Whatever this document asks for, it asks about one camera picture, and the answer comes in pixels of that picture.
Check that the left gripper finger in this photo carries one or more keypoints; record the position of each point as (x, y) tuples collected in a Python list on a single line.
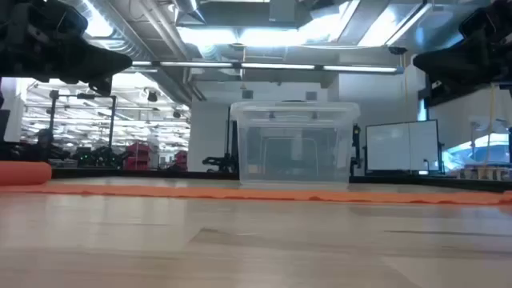
[(102, 86), (96, 62)]

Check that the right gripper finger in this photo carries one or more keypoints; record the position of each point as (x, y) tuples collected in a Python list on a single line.
[(456, 64)]

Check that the orange elastic bandage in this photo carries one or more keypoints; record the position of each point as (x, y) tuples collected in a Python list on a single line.
[(200, 193)]

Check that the black background robot arm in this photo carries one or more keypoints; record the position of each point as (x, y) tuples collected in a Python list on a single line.
[(218, 163)]

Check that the black hanging lamp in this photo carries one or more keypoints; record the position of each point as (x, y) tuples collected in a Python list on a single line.
[(177, 114), (152, 96)]

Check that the black sensor dome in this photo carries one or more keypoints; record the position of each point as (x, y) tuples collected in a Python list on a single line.
[(397, 50)]

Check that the background robot with green lights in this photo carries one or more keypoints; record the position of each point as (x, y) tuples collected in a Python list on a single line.
[(102, 157)]

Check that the large red bin stack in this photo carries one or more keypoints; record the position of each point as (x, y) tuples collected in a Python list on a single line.
[(138, 156)]

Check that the black monitor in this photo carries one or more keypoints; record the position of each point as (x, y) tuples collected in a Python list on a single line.
[(4, 126)]

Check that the small red bin stack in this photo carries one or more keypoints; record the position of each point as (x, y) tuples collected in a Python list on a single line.
[(181, 160)]

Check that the long LED light bar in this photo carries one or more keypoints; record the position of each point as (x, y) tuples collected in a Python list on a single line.
[(276, 66)]

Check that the clear plastic storage box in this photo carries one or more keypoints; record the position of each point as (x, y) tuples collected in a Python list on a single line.
[(296, 160)]

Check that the black background gantry frame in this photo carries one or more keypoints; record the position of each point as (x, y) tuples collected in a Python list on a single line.
[(113, 120)]

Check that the white board with black frame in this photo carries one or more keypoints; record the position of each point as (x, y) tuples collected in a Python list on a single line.
[(400, 146)]

